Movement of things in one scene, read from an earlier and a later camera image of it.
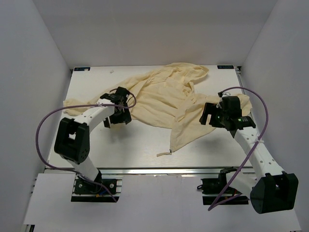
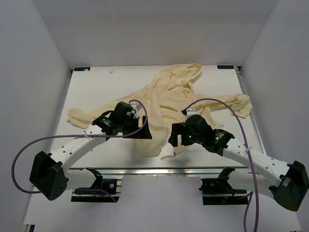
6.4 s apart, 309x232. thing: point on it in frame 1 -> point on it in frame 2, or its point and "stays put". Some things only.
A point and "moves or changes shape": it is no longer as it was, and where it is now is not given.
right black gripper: (209, 108) -> (177, 129)
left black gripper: (124, 117) -> (144, 134)
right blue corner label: (225, 67) stays put
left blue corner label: (82, 68) stays put
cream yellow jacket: (164, 99) moves or changes shape
